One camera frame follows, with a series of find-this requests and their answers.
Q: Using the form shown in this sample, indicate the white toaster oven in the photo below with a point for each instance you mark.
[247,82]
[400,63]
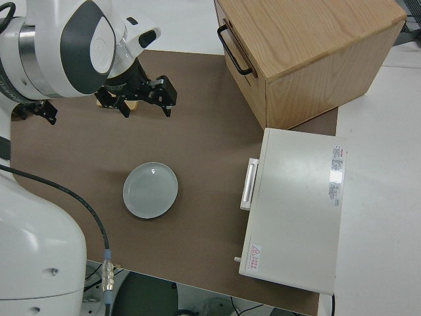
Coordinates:
[296,210]

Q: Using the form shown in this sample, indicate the gray round plate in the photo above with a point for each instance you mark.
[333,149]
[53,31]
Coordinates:
[150,191]

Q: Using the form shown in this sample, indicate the wooden mug tree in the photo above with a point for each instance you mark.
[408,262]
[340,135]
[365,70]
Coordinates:
[133,105]

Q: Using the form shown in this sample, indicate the dark gray round pedestal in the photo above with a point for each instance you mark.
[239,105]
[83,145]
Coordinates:
[144,296]

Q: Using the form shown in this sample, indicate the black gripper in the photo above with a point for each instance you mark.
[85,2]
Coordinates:
[31,108]
[126,82]

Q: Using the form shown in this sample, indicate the wooden drawer cabinet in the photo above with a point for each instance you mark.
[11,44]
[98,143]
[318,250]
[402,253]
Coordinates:
[312,49]

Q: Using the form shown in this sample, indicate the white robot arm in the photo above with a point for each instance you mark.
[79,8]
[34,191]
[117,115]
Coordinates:
[49,42]

